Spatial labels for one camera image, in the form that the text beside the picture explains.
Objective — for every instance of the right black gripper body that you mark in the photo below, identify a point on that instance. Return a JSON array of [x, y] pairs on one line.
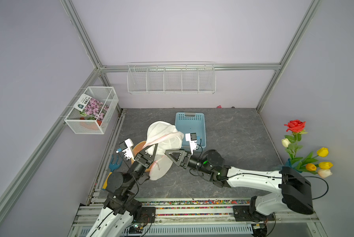
[[196, 163]]

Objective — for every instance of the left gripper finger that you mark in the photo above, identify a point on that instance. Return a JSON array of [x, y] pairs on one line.
[[155, 147], [145, 152]]

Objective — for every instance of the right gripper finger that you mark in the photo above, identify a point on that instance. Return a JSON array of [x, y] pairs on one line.
[[170, 152], [174, 157]]

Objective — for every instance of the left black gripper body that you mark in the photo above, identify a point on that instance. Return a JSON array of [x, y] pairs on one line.
[[141, 164]]

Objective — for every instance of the white mesh laundry bag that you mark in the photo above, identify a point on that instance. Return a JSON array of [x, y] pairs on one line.
[[165, 135]]

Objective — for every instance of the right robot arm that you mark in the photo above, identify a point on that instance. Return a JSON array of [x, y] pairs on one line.
[[287, 189]]

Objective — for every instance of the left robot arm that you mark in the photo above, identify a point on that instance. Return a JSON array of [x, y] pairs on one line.
[[121, 209]]

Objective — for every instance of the pink trimmed mesh bag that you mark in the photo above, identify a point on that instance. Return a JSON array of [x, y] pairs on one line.
[[159, 167]]

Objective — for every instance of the blue garden fork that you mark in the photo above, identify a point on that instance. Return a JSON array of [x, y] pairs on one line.
[[114, 164]]

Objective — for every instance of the light blue plastic basket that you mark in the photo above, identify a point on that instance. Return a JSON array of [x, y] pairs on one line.
[[187, 122]]

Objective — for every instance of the purple flower pot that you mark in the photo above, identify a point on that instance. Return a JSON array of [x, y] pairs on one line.
[[94, 110]]

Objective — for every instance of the white tulip bud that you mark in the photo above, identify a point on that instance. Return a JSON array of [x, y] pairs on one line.
[[285, 142]]

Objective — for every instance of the teal glass vase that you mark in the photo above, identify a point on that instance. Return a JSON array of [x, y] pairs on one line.
[[290, 163]]

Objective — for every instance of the red artificial rose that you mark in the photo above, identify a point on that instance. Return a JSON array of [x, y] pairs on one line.
[[295, 126]]

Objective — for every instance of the orange tulip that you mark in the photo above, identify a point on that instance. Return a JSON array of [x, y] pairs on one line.
[[311, 167]]

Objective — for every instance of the yellow tulip top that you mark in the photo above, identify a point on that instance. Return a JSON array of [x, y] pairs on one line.
[[323, 152]]

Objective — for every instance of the yellow tulip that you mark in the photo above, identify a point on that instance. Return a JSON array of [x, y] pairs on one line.
[[325, 165], [323, 152]]

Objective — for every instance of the pink white tulip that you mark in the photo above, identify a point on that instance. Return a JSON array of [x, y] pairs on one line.
[[324, 173]]

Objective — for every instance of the yellow tulip middle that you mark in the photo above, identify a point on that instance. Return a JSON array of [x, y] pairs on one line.
[[325, 165]]

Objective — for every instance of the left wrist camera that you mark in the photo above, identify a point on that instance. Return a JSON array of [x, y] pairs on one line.
[[126, 149]]

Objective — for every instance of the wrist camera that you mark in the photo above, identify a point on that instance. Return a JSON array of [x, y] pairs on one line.
[[126, 149], [191, 138]]

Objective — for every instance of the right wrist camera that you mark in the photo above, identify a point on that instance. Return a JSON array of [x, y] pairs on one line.
[[191, 138]]

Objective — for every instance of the white wire side basket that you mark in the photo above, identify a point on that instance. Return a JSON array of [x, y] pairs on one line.
[[107, 95]]

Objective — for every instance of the white wire wall shelf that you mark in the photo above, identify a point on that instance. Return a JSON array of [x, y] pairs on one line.
[[171, 78]]

